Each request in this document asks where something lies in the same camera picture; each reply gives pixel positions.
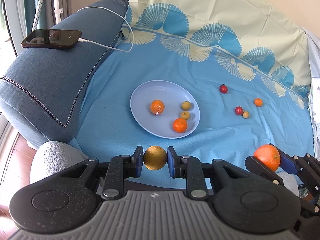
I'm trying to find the yellow-brown longan fruit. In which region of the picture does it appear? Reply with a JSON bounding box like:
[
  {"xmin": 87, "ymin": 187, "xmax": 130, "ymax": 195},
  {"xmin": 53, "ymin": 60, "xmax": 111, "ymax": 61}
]
[{"xmin": 143, "ymin": 145, "xmax": 167, "ymax": 171}]

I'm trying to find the orange tangerine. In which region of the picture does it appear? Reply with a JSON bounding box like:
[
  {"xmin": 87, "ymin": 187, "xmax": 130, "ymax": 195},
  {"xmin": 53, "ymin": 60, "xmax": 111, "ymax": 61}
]
[
  {"xmin": 172, "ymin": 118, "xmax": 188, "ymax": 133},
  {"xmin": 253, "ymin": 144, "xmax": 280, "ymax": 172},
  {"xmin": 150, "ymin": 100, "xmax": 165, "ymax": 115},
  {"xmin": 254, "ymin": 98, "xmax": 263, "ymax": 107}
]

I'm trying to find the small yellow longan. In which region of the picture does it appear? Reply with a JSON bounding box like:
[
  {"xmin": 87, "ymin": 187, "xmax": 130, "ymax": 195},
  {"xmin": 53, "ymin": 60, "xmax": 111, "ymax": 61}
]
[{"xmin": 242, "ymin": 111, "xmax": 249, "ymax": 119}]

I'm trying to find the red cherry tomato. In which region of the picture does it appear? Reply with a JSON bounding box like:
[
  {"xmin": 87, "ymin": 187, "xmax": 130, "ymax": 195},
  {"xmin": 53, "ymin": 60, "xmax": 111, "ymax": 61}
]
[
  {"xmin": 219, "ymin": 85, "xmax": 228, "ymax": 94},
  {"xmin": 235, "ymin": 106, "xmax": 244, "ymax": 115}
]

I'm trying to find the yellow longan on plate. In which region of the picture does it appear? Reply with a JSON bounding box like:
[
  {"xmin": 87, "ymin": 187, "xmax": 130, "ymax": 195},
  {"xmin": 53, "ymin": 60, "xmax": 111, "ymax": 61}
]
[
  {"xmin": 181, "ymin": 101, "xmax": 191, "ymax": 111},
  {"xmin": 180, "ymin": 111, "xmax": 190, "ymax": 120}
]

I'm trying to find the light blue plate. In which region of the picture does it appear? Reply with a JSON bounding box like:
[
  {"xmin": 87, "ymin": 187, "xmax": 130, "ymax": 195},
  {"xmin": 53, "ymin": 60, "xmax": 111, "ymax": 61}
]
[{"xmin": 130, "ymin": 80, "xmax": 200, "ymax": 139}]

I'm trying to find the blue and cream patterned sheet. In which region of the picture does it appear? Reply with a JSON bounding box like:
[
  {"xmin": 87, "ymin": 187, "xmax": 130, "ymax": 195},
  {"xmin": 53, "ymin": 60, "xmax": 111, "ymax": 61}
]
[{"xmin": 71, "ymin": 0, "xmax": 314, "ymax": 167}]

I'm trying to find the black smartphone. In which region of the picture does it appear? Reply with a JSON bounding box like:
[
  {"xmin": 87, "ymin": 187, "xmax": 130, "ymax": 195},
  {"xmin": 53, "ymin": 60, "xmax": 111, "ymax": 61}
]
[{"xmin": 21, "ymin": 29, "xmax": 82, "ymax": 49}]

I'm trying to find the garment steamer stand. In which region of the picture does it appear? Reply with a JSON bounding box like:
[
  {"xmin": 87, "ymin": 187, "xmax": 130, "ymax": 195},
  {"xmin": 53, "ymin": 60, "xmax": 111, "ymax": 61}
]
[{"xmin": 31, "ymin": 0, "xmax": 65, "ymax": 33}]

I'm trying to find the teal curtain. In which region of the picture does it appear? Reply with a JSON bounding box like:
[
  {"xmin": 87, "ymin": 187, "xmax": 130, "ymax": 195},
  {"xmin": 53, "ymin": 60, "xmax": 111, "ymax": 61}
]
[{"xmin": 22, "ymin": 0, "xmax": 48, "ymax": 30}]

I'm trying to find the white charging cable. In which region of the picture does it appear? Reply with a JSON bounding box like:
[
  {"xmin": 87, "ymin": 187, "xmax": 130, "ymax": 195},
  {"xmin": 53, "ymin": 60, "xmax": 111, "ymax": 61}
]
[{"xmin": 75, "ymin": 5, "xmax": 135, "ymax": 53}]

